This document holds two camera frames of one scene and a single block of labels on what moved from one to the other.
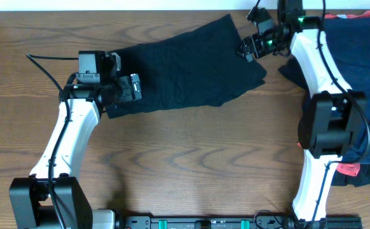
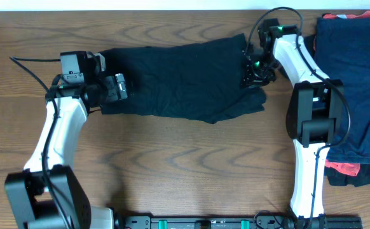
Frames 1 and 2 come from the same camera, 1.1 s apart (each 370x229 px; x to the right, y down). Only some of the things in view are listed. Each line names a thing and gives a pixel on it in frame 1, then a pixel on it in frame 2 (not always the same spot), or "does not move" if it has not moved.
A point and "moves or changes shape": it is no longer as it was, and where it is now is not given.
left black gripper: (127, 96) -> (110, 95)
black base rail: (239, 222) does not move
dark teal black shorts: (198, 65) moves or changes shape
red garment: (351, 169) does not move
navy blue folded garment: (358, 44) does not move
